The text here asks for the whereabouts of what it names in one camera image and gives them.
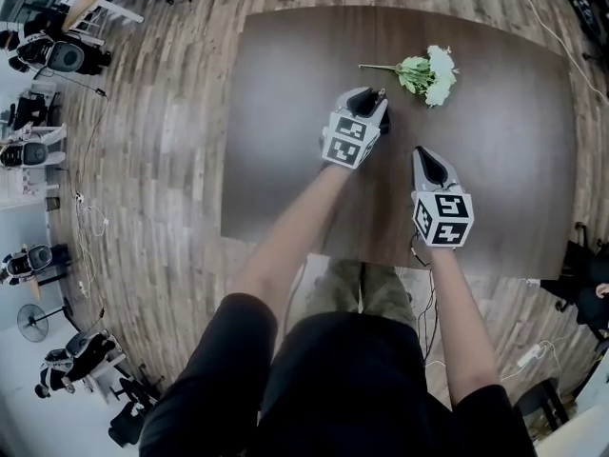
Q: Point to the person's black shirt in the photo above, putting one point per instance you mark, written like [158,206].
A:
[342,388]

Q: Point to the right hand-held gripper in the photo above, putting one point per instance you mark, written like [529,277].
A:
[447,231]

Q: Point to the person's olive trousers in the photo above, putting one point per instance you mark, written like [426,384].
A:
[342,288]

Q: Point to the person's right forearm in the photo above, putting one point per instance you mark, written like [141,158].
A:
[459,312]

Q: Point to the person's left forearm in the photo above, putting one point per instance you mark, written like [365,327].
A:
[295,226]

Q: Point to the dark brown wooden table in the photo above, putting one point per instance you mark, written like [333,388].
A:
[285,136]

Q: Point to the black standing fan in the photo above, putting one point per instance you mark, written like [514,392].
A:
[32,323]

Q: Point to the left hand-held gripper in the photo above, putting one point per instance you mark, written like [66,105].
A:
[345,150]

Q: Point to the white power strip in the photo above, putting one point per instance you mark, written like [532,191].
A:
[80,198]
[529,355]

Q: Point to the small black vase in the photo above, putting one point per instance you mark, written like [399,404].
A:
[386,124]

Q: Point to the pile of black gear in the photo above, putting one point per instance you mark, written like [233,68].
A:
[585,12]

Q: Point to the white artificial flower bunch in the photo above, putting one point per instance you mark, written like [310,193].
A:
[438,72]

